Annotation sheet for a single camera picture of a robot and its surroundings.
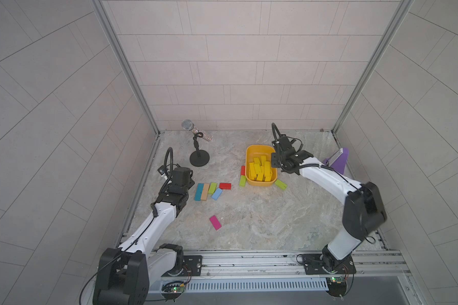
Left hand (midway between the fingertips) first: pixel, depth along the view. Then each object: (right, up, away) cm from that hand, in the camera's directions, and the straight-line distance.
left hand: (187, 174), depth 87 cm
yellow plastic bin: (+32, +10, +19) cm, 39 cm away
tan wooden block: (+8, -9, +3) cm, 12 cm away
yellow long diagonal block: (+38, +1, +7) cm, 39 cm away
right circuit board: (+60, -39, -17) cm, 73 cm away
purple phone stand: (+71, +4, +1) cm, 71 cm away
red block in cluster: (+18, -7, +5) cm, 20 cm away
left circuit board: (0, -37, -21) cm, 43 cm away
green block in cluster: (+11, -8, +5) cm, 14 cm away
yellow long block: (+31, 0, +8) cm, 32 cm away
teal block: (+5, -8, +5) cm, 11 cm away
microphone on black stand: (+2, +7, +16) cm, 17 cm away
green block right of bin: (+45, -6, +6) cm, 45 cm away
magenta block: (+13, -21, -4) cm, 25 cm away
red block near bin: (+26, +1, +7) cm, 27 cm away
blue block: (+13, -10, +3) cm, 17 cm away
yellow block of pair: (+34, 0, +7) cm, 35 cm away
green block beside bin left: (+26, -5, +7) cm, 27 cm away
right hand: (+42, +8, +4) cm, 43 cm away
